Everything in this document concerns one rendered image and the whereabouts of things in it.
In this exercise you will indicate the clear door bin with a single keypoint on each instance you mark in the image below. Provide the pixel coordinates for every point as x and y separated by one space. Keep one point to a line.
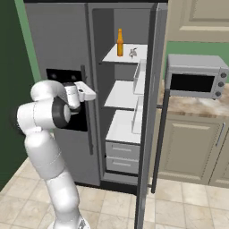
140 79
138 117

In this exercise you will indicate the amber beer bottle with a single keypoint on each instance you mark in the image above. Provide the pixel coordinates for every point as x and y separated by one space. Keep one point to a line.
120 44

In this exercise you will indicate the grey side-by-side fridge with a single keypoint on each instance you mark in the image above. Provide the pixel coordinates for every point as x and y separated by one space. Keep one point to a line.
101 89

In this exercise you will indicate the beige wall cupboard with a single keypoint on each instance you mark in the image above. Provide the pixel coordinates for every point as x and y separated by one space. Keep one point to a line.
199 21

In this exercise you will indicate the grey fridge drawer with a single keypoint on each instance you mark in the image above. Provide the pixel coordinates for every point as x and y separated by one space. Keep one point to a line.
122 149
122 164

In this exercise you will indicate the beige base cupboard door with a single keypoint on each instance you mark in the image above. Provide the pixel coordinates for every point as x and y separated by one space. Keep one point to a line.
188 149
222 170

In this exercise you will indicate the grey toaster oven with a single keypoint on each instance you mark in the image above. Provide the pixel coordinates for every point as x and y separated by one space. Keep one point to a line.
193 77

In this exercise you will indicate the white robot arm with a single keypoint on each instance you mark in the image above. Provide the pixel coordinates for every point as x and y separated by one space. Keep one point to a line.
44 149

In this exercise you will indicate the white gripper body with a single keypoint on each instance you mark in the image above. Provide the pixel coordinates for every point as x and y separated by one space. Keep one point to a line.
87 93

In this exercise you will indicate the small grey fish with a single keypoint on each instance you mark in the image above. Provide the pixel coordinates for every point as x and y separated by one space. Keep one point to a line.
133 52

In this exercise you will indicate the grey freezer door with dispenser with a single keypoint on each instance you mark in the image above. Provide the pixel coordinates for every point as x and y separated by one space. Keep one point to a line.
59 38

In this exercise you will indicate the white fridge shelf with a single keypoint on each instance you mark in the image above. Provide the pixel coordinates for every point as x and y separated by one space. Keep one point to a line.
120 95
122 126
113 55

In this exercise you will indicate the grey fridge door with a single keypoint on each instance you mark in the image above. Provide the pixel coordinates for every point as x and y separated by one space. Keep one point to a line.
152 89

